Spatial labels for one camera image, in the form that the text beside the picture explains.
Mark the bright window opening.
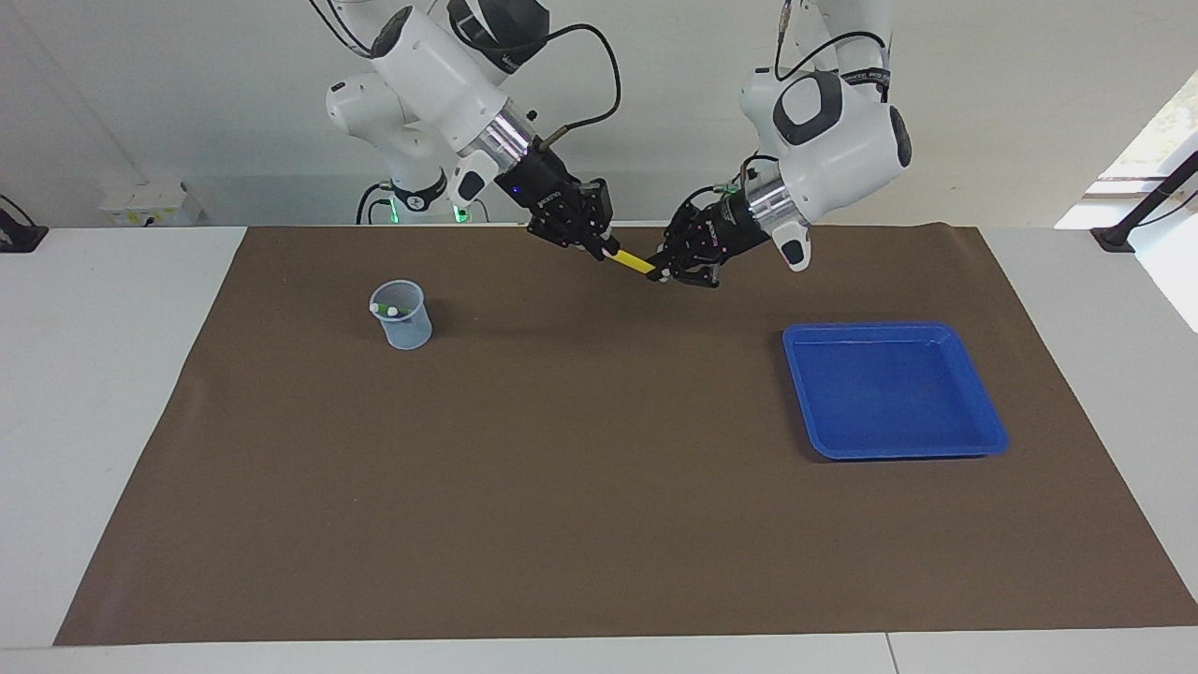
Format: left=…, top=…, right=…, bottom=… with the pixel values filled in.
left=1054, top=69, right=1198, bottom=334

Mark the yellow pen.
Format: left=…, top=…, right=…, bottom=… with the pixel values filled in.
left=602, top=244, right=668, bottom=283

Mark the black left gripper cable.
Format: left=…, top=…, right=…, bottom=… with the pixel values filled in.
left=774, top=0, right=891, bottom=81

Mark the black arm base cable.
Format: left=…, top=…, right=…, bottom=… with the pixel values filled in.
left=355, top=182, right=395, bottom=227

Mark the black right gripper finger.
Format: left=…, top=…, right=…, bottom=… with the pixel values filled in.
left=584, top=180, right=615, bottom=236
left=561, top=228, right=621, bottom=262

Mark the white wall socket box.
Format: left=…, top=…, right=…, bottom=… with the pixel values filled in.
left=99, top=180, right=203, bottom=228

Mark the translucent plastic cup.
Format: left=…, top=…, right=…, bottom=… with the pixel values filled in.
left=369, top=279, right=434, bottom=352

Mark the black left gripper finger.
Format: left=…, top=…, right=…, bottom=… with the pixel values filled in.
left=659, top=200, right=711, bottom=255
left=647, top=256, right=723, bottom=287

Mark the blue plastic tray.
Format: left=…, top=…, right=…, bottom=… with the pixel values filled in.
left=782, top=321, right=1011, bottom=462

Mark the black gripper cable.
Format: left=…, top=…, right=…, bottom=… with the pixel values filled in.
left=509, top=22, right=624, bottom=156
left=774, top=0, right=891, bottom=81

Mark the brown table mat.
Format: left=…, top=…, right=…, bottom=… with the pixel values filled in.
left=52, top=222, right=1198, bottom=648

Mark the black table clamp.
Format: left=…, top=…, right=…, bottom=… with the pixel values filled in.
left=0, top=194, right=51, bottom=255

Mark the black stand with pole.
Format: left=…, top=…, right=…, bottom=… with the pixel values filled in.
left=1089, top=149, right=1198, bottom=255

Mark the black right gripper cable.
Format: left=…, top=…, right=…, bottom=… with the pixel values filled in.
left=509, top=22, right=624, bottom=156

